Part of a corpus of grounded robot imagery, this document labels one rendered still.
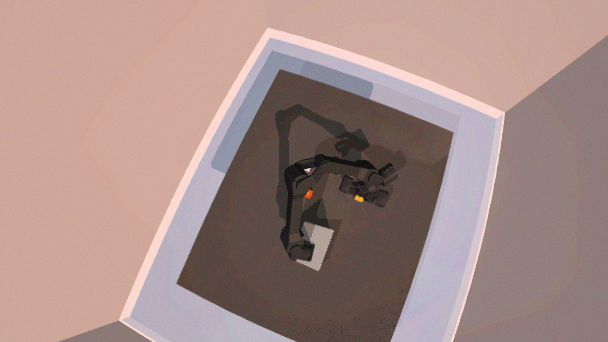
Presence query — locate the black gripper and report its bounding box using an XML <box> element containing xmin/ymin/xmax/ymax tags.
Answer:
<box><xmin>339</xmin><ymin>175</ymin><xmax>389</xmax><ymax>207</ymax></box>

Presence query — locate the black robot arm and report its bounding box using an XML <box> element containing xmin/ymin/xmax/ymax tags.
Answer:
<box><xmin>280</xmin><ymin>154</ymin><xmax>398</xmax><ymax>261</ymax></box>

